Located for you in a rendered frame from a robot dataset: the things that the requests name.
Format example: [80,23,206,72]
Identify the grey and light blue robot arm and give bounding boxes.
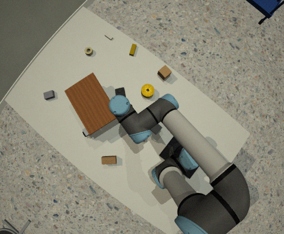
[109,87,250,234]

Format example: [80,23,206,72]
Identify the small brown cube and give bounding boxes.
[158,65,172,80]

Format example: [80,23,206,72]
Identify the olive yellow rectangular block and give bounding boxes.
[129,44,137,56]

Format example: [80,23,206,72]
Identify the brown rectangular block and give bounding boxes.
[101,156,117,164]

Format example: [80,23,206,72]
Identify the yellow roll with center hole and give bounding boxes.
[141,84,154,98]

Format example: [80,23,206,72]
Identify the beige roll of masking tape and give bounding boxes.
[85,47,93,56]

